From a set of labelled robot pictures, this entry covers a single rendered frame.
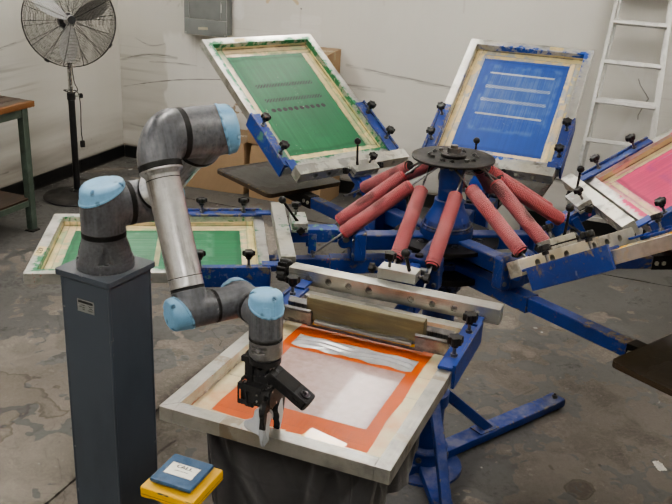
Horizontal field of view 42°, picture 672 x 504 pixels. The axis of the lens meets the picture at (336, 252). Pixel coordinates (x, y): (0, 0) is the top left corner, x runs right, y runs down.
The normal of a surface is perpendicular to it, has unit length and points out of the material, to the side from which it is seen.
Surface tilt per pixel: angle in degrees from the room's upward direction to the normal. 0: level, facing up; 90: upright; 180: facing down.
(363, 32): 90
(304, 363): 0
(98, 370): 90
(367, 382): 0
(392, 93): 90
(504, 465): 0
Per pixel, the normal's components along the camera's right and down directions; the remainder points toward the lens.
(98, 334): -0.47, 0.30
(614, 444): 0.04, -0.93
